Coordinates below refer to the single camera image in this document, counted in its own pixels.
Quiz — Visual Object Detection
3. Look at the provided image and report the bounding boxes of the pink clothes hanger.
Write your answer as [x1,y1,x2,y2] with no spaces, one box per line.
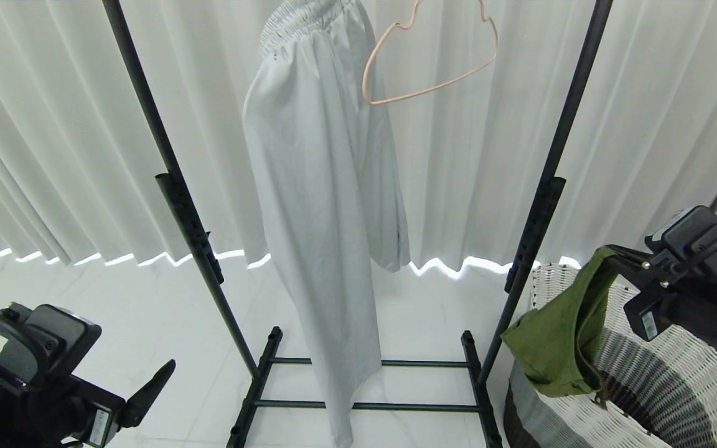
[362,0,499,106]

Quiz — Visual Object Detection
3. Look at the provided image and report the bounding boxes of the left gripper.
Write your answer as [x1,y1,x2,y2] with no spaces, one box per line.
[0,359,177,448]

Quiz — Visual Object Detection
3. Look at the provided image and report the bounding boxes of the white curtain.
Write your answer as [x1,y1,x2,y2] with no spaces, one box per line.
[0,0,717,274]

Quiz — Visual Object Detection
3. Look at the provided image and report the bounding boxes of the black clothes rack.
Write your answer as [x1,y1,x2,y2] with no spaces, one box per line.
[102,0,614,448]

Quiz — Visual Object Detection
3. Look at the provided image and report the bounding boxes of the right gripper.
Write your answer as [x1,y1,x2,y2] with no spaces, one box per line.
[623,289,717,349]

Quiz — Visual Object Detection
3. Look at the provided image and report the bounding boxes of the pale grey shorts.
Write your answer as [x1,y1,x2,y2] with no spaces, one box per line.
[241,0,410,448]

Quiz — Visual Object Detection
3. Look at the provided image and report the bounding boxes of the green garment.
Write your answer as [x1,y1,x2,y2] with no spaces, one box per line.
[500,246,622,399]

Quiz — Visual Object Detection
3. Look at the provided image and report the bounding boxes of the white laundry basket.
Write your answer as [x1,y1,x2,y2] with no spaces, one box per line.
[504,263,717,448]

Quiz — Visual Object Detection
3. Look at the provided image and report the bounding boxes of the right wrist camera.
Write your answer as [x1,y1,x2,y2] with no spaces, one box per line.
[642,205,717,299]

